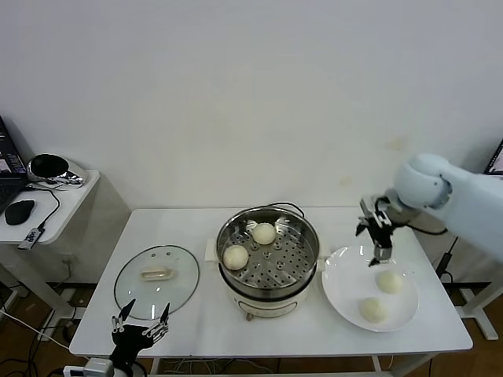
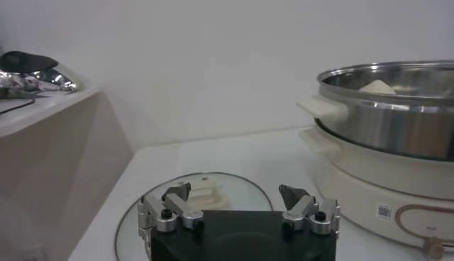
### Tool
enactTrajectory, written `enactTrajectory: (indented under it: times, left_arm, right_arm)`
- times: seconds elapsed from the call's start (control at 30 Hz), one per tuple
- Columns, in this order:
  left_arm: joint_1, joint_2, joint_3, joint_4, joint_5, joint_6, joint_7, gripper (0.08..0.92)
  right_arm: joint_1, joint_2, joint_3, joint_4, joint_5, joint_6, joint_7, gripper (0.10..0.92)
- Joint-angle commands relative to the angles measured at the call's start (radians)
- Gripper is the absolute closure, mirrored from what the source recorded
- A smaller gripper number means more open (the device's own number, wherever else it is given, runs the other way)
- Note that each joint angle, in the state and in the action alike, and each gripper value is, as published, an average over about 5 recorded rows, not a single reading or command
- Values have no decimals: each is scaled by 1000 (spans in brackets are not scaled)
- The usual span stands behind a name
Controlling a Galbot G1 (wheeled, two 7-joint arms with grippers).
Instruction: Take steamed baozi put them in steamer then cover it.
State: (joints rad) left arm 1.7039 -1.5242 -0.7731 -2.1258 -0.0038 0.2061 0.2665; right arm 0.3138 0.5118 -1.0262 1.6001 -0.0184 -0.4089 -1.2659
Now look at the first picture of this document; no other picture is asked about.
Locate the white steamed baozi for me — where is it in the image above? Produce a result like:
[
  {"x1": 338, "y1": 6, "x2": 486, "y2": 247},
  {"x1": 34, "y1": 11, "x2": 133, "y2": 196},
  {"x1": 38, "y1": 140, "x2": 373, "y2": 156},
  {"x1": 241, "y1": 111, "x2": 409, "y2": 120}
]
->
[
  {"x1": 222, "y1": 246, "x2": 250, "y2": 271},
  {"x1": 358, "y1": 297, "x2": 389, "y2": 324},
  {"x1": 375, "y1": 269, "x2": 404, "y2": 295},
  {"x1": 252, "y1": 222, "x2": 277, "y2": 245}
]

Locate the black cooker power cord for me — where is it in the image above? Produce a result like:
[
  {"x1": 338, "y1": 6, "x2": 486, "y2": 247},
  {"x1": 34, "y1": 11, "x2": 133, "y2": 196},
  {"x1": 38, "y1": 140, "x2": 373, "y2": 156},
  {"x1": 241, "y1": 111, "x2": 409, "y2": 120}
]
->
[{"x1": 266, "y1": 201, "x2": 307, "y2": 219}]

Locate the large white plate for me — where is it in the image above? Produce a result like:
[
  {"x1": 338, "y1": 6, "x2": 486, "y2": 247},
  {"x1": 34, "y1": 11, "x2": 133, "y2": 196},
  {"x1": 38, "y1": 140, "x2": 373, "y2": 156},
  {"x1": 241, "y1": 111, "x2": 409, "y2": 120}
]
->
[{"x1": 321, "y1": 246, "x2": 420, "y2": 334}]

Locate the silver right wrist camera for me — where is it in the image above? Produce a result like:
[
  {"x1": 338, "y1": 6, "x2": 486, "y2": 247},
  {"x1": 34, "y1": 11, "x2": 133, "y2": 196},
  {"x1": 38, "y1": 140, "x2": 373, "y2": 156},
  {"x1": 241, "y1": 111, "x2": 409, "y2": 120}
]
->
[{"x1": 359, "y1": 195, "x2": 381, "y2": 218}]

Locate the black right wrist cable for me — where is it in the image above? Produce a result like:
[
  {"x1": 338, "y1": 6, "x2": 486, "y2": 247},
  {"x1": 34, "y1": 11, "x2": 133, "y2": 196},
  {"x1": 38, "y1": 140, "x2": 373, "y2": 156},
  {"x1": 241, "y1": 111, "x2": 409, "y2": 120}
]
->
[{"x1": 408, "y1": 223, "x2": 449, "y2": 236}]

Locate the black usb hub cable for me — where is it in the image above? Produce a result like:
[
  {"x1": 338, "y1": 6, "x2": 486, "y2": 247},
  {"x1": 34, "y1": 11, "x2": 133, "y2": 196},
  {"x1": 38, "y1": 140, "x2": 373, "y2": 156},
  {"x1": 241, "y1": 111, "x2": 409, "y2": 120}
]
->
[{"x1": 21, "y1": 182, "x2": 62, "y2": 231}]

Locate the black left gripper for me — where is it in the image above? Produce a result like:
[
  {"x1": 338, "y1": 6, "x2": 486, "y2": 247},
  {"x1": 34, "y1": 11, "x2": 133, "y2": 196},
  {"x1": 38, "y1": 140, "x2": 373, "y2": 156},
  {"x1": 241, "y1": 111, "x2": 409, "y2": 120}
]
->
[{"x1": 111, "y1": 298, "x2": 171, "y2": 367}]

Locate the chrome and black headset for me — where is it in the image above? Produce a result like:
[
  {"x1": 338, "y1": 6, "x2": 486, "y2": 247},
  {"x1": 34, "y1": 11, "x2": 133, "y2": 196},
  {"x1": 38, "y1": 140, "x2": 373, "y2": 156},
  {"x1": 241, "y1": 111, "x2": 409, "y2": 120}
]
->
[{"x1": 29, "y1": 153, "x2": 87, "y2": 192}]

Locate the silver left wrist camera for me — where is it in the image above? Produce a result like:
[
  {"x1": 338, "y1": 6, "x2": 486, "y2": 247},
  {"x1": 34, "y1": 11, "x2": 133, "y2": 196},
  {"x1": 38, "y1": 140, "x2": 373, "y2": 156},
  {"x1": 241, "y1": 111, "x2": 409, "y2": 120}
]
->
[{"x1": 64, "y1": 357, "x2": 115, "y2": 377}]

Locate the black computer mouse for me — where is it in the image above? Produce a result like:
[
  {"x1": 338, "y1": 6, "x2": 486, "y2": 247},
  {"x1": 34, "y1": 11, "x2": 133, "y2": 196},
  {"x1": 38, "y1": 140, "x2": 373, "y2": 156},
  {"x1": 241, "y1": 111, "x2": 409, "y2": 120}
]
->
[{"x1": 4, "y1": 199, "x2": 36, "y2": 226}]

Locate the white side table with label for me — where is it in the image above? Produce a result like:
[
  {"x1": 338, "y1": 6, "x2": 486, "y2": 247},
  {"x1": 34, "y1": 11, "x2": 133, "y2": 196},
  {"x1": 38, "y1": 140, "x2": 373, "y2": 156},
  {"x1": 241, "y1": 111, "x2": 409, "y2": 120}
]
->
[{"x1": 451, "y1": 235, "x2": 503, "y2": 342}]

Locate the black laptop with dark screen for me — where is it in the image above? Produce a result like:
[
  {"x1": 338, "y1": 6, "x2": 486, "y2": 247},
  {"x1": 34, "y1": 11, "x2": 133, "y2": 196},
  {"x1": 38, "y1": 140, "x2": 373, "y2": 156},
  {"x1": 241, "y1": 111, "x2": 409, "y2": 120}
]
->
[{"x1": 0, "y1": 114, "x2": 31, "y2": 215}]

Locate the white side table with headset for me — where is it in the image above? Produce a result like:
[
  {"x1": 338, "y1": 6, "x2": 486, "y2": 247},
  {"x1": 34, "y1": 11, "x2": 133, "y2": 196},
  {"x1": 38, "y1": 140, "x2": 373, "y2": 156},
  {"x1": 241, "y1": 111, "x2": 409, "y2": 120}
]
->
[{"x1": 0, "y1": 168, "x2": 101, "y2": 315}]

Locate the round glass pot lid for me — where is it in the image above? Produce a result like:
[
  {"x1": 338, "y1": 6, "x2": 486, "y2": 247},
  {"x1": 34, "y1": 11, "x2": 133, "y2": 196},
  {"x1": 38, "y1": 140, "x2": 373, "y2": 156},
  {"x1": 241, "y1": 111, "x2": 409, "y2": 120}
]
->
[{"x1": 113, "y1": 245, "x2": 201, "y2": 321}]

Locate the steel steamer basket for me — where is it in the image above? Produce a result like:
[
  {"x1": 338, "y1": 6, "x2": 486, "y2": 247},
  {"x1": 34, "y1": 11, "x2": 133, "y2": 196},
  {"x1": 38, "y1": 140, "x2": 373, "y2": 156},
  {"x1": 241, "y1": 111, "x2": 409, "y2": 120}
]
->
[{"x1": 204, "y1": 206, "x2": 332, "y2": 294}]

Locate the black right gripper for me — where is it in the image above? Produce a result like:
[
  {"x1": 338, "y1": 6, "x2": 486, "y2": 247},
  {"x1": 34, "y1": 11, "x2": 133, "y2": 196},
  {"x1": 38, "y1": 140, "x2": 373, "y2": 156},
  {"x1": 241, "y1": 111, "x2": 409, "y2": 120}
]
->
[{"x1": 355, "y1": 217, "x2": 396, "y2": 269}]

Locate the black floor cable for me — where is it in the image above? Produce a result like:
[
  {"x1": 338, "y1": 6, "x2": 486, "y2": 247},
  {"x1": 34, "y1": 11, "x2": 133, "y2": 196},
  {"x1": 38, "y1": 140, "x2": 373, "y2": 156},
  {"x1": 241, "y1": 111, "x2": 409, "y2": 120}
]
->
[{"x1": 39, "y1": 288, "x2": 79, "y2": 342}]

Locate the white electric cooker base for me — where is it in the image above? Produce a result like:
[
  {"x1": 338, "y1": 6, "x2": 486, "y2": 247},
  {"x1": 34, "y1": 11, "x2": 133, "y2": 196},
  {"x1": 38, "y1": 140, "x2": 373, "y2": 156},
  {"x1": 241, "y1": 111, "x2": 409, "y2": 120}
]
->
[{"x1": 207, "y1": 257, "x2": 328, "y2": 324}]

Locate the black cable with adapter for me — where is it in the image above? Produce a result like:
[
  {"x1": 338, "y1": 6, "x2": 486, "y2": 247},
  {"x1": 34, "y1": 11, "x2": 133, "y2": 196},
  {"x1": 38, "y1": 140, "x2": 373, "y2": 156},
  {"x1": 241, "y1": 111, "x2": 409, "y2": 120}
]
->
[{"x1": 434, "y1": 235, "x2": 459, "y2": 284}]

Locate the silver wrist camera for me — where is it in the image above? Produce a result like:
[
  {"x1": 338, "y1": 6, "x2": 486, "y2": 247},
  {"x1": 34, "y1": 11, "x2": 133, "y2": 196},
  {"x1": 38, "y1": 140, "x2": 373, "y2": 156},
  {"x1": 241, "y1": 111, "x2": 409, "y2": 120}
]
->
[
  {"x1": 359, "y1": 195, "x2": 381, "y2": 218},
  {"x1": 64, "y1": 357, "x2": 115, "y2": 377}
]

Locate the small grey usb hub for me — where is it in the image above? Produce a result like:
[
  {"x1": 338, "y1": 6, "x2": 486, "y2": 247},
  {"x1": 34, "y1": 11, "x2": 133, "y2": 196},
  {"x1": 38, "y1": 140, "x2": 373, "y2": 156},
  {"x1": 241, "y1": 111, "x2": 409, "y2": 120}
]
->
[{"x1": 18, "y1": 226, "x2": 44, "y2": 251}]

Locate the white floor cable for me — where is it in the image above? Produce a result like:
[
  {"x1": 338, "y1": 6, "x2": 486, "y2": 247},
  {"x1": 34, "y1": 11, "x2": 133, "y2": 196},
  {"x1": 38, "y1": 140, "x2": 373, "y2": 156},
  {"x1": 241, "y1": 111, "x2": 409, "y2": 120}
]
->
[{"x1": 0, "y1": 308, "x2": 71, "y2": 349}]

